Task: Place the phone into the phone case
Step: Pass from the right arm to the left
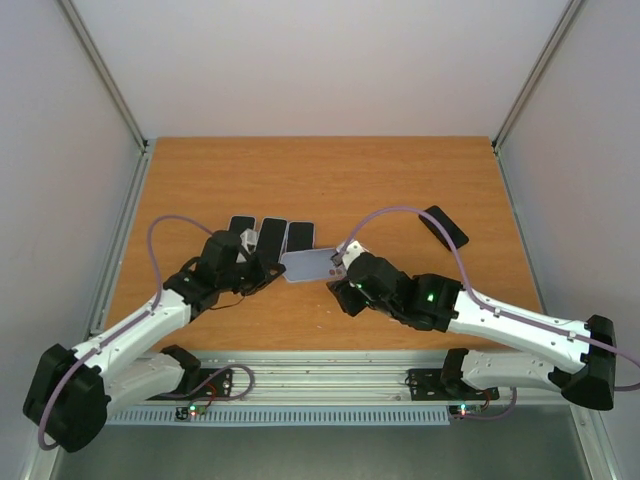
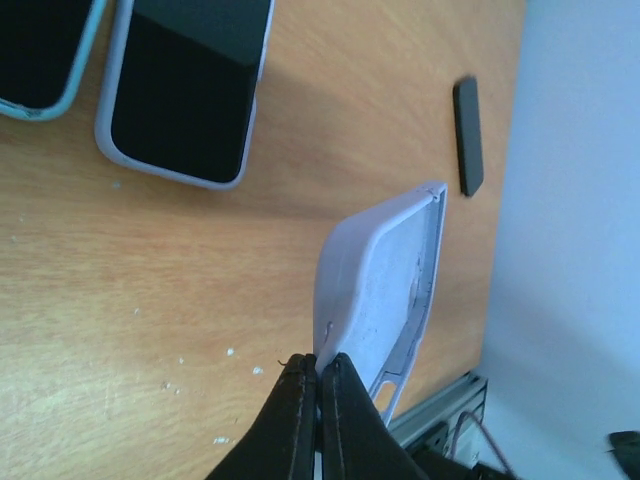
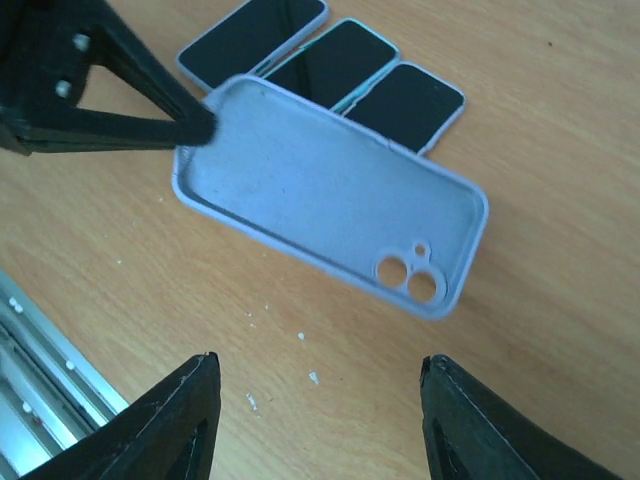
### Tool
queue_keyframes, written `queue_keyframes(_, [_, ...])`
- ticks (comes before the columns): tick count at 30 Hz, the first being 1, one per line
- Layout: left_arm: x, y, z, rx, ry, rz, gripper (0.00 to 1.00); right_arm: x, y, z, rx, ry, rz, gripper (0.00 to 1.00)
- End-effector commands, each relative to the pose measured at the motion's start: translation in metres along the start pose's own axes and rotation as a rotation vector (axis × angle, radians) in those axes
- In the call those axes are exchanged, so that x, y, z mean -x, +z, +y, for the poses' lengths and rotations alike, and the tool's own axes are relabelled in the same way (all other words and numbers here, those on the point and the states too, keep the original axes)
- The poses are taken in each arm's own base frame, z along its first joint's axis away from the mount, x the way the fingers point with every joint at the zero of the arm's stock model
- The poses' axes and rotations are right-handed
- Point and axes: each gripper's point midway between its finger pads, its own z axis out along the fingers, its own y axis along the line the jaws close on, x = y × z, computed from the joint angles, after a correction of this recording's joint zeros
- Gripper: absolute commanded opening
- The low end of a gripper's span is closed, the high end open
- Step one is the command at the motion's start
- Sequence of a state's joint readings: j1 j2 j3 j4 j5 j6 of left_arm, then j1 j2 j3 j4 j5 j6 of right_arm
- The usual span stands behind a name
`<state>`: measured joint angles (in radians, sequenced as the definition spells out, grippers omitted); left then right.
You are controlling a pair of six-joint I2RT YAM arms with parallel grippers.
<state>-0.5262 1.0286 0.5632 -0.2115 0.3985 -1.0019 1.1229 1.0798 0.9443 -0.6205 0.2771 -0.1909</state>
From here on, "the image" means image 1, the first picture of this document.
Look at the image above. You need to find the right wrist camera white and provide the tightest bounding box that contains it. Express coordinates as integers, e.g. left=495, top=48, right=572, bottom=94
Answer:
left=331, top=240, right=368, bottom=269

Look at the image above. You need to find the black phone white edge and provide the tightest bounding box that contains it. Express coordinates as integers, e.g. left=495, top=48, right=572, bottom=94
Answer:
left=258, top=218, right=288, bottom=264

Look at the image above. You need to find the black phone case top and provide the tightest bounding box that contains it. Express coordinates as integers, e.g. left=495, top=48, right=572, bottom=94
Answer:
left=287, top=222, right=314, bottom=252

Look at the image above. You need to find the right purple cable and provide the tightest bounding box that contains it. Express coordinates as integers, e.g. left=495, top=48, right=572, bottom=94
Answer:
left=332, top=205, right=640, bottom=424

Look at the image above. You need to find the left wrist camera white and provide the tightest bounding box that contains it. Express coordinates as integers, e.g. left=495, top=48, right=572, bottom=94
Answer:
left=240, top=228, right=258, bottom=253

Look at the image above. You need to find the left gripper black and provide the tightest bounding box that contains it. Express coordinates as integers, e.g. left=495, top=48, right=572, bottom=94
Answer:
left=219, top=250, right=286, bottom=296

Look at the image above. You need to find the aluminium rail frame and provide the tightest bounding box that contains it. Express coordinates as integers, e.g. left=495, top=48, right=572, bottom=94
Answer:
left=103, top=350, right=564, bottom=412

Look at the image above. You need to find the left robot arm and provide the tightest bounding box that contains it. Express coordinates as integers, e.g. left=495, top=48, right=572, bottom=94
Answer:
left=23, top=230, right=286, bottom=452

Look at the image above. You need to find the right controller board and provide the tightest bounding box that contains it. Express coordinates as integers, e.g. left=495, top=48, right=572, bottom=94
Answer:
left=448, top=403, right=488, bottom=419

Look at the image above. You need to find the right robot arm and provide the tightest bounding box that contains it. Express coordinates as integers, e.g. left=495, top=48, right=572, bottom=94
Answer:
left=328, top=248, right=616, bottom=411

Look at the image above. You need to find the base mount plate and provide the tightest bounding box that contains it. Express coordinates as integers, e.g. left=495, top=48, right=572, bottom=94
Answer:
left=194, top=369, right=233, bottom=398
left=405, top=368, right=500, bottom=401

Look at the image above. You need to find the black phone case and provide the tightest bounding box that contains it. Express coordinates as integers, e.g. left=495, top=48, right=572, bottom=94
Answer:
left=418, top=205, right=470, bottom=250
left=287, top=222, right=314, bottom=252

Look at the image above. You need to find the purple cable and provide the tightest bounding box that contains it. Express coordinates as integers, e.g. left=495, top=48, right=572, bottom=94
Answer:
left=38, top=215, right=216, bottom=453
left=332, top=205, right=640, bottom=424

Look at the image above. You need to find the light blue phone case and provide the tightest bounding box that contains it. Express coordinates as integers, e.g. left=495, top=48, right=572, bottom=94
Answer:
left=257, top=217, right=290, bottom=266

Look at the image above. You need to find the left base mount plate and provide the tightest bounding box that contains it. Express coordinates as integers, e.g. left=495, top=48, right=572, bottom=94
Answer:
left=194, top=369, right=233, bottom=398

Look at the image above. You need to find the lavender phone case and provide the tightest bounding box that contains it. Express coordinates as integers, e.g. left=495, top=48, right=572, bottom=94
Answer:
left=228, top=215, right=259, bottom=236

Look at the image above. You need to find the controller board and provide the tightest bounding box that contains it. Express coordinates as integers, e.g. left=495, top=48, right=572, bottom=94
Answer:
left=448, top=403, right=488, bottom=419
left=174, top=405, right=208, bottom=421

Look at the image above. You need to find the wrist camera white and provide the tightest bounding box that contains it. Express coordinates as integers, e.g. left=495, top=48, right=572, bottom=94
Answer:
left=331, top=240, right=368, bottom=269
left=240, top=228, right=258, bottom=253

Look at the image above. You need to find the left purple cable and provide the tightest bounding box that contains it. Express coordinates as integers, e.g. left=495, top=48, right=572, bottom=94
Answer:
left=38, top=215, right=216, bottom=453

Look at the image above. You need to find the left controller board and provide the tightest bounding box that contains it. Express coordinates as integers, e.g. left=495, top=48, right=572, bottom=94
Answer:
left=174, top=405, right=208, bottom=421

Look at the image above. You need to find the grey slotted cable duct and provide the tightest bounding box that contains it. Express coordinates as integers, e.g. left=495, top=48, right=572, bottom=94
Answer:
left=107, top=405, right=449, bottom=428

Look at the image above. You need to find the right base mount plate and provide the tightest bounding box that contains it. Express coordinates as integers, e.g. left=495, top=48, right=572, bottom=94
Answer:
left=405, top=368, right=500, bottom=401

